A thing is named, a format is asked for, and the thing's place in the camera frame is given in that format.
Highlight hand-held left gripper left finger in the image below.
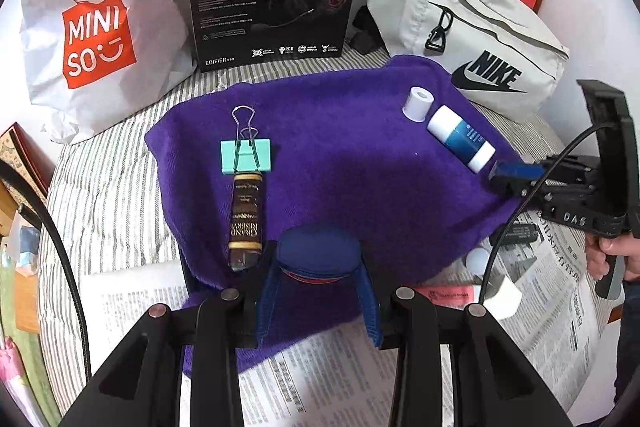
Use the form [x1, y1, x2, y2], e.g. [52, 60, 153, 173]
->
[60, 249, 283, 427]

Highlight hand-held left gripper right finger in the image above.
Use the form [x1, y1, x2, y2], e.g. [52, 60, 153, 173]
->
[352, 252, 556, 427]

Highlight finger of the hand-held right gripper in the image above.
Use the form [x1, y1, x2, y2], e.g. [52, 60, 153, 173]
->
[492, 154, 601, 182]
[489, 176, 596, 210]

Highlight white and blue bottle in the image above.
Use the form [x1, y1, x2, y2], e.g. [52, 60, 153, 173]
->
[426, 105, 497, 172]

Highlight pink and blue round container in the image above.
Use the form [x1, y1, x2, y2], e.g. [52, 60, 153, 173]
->
[274, 227, 362, 285]

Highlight mint green binder clip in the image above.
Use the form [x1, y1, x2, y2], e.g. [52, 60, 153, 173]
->
[220, 106, 274, 174]

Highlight person's right hand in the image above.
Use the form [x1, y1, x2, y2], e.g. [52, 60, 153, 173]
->
[585, 234, 640, 284]

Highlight black tube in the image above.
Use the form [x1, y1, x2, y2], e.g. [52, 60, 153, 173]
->
[492, 223, 540, 249]

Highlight pink tube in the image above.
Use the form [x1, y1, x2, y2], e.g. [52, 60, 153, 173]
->
[414, 286, 482, 308]

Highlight newspaper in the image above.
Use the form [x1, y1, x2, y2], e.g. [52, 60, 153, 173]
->
[97, 207, 608, 427]

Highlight white squeeze tube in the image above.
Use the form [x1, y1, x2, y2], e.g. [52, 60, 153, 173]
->
[481, 276, 523, 320]

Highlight purple towel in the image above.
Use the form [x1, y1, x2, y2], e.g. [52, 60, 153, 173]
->
[145, 54, 523, 380]

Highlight grey waist bag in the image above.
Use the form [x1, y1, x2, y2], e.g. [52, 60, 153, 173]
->
[352, 0, 571, 124]

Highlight striped bed sheet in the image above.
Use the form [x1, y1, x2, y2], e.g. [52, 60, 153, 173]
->
[37, 42, 621, 427]

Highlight translucent box blue contents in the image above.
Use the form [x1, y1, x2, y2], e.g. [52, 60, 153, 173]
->
[19, 227, 42, 279]

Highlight wooden nightstand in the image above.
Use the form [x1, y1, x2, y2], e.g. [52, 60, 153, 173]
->
[0, 177, 51, 358]

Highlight pink cloth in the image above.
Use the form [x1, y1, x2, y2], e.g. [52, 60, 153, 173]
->
[0, 332, 62, 427]

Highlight patterned book red edge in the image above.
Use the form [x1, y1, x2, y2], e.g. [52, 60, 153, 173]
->
[0, 122, 57, 208]

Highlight white plastic shopping bag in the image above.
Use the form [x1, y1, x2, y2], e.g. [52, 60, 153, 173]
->
[19, 0, 198, 145]

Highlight black cable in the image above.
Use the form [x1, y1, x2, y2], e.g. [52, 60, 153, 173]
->
[477, 124, 616, 305]
[0, 159, 95, 390]

